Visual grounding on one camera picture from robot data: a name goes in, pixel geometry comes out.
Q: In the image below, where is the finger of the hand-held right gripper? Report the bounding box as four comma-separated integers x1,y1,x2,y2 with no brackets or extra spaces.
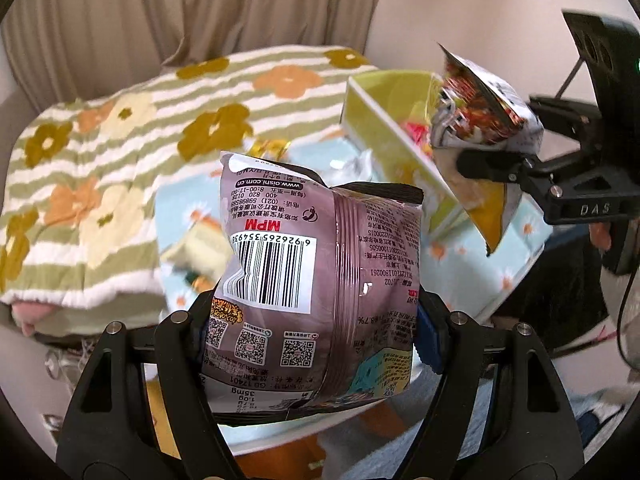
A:
456,146,563,201
529,94,602,149

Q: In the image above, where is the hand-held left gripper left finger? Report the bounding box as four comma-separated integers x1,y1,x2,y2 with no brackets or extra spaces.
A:
57,287,241,480

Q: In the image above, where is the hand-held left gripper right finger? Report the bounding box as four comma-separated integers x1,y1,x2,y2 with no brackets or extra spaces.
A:
407,287,586,480

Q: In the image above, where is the silver printed snack packet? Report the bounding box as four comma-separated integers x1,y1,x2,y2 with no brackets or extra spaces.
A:
431,42,544,257

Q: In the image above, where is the yellow-green storage box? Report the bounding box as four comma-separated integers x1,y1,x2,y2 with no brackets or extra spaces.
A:
339,71,526,236

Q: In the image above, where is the purple snack packet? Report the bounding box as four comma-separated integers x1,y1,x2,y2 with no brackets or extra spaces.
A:
200,150,425,428

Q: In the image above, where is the gold snack packet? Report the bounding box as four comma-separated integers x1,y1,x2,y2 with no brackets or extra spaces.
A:
249,139,295,162

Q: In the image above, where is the pink snack packet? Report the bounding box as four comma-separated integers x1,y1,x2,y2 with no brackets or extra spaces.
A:
400,120,434,155

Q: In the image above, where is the beige snack packet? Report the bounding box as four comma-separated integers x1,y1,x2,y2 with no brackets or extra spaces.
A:
160,230,227,292

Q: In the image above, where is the white plastic wrapper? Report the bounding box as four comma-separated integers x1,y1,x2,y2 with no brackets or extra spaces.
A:
344,151,377,182

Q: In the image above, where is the pink cloth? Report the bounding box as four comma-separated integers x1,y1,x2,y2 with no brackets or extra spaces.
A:
9,301,53,337

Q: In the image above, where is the green striped floral blanket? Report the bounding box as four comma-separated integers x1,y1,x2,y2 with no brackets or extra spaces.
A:
0,47,382,311

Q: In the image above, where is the beige curtain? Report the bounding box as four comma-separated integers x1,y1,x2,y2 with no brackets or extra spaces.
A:
0,0,384,70

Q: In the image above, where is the black cable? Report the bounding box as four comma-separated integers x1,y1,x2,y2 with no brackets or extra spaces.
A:
616,276,640,368

